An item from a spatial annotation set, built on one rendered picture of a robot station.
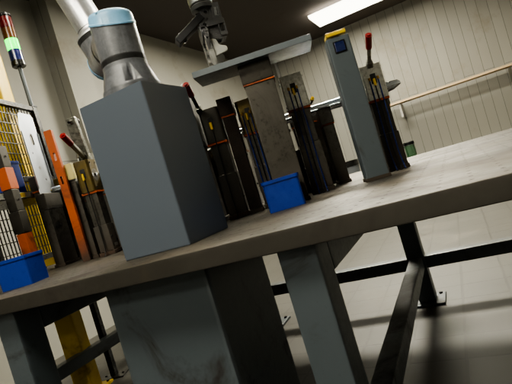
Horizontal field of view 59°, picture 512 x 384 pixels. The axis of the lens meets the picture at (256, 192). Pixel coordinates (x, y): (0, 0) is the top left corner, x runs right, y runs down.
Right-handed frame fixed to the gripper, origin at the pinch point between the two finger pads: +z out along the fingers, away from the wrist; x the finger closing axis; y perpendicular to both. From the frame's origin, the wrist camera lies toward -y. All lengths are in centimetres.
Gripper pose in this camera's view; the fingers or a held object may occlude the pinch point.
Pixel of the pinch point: (213, 68)
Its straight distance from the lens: 149.6
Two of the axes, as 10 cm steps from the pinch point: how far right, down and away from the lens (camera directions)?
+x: -1.6, 0.3, 9.9
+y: 9.4, -2.9, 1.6
